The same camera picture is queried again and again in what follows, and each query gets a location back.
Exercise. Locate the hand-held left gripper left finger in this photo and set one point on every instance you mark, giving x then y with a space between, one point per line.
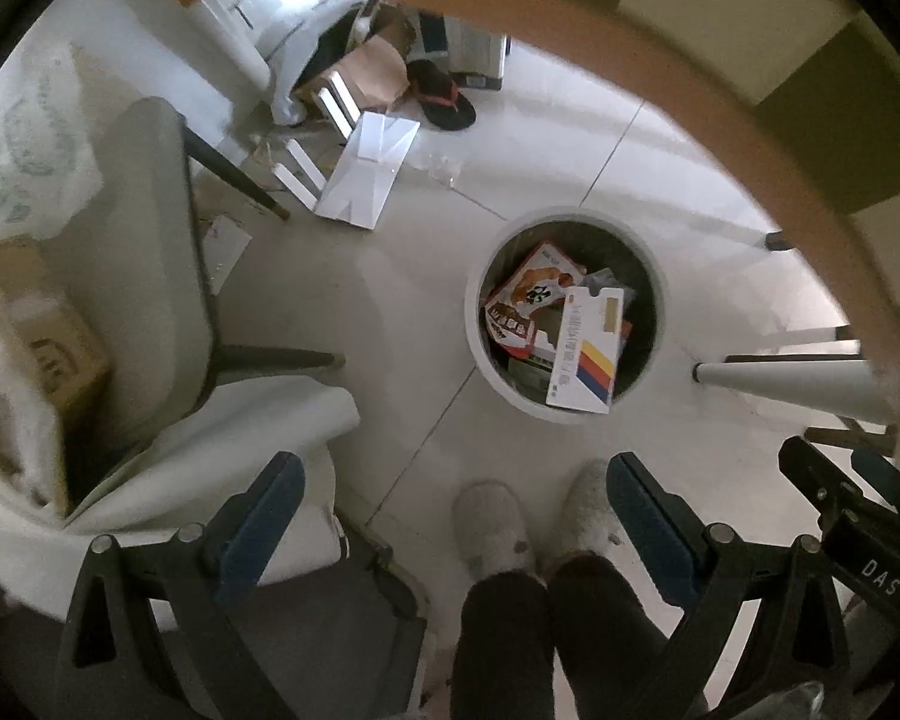
259 540

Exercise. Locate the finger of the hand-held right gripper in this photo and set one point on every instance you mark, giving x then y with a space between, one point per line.
802 461
881 472

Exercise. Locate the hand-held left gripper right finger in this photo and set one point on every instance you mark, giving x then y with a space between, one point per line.
649 532

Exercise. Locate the white box with coloured stripes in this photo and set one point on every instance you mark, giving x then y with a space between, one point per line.
581 360

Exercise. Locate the white round trash bin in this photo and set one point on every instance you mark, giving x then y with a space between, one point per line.
506 394

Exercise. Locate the red white snack wrapper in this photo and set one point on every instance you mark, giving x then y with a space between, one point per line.
536 277

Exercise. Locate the person's right grey slipper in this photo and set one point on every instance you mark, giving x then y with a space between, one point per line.
589 510

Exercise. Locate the person's grey slipper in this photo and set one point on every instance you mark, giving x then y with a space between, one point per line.
491 525
589 510

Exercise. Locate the grey seat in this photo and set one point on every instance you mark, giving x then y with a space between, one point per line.
307 615

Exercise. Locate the white cloth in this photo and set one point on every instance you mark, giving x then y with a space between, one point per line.
195 450

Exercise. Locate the person's dark trousers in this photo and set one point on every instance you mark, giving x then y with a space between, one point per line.
570 645

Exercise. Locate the person's left grey slipper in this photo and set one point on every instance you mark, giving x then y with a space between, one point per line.
491 525

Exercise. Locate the dark red snack packet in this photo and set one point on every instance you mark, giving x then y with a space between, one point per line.
508 330

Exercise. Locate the cardboard box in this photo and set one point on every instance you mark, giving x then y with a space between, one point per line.
52 360

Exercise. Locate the grey chair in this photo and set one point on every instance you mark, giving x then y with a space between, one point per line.
157 277

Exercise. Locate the white foam strip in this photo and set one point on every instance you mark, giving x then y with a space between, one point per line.
300 169

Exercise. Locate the white flat open box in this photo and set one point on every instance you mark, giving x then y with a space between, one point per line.
364 172

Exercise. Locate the white patterned plastic bag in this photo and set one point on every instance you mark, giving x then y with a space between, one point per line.
30 142

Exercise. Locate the brown paper bag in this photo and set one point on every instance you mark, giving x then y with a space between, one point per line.
379 71

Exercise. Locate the white floor plastic bag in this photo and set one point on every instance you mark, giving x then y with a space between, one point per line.
300 37

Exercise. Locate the silver metal case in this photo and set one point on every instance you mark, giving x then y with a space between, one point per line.
476 52

